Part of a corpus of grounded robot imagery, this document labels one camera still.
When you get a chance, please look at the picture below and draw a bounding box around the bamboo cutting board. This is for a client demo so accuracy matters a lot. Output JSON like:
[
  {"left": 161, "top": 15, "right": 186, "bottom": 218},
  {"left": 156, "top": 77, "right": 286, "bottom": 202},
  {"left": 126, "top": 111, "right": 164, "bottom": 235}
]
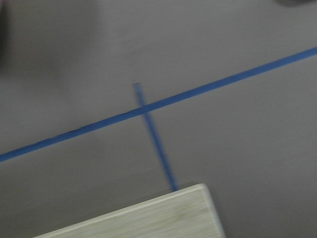
[{"left": 42, "top": 183, "right": 226, "bottom": 238}]

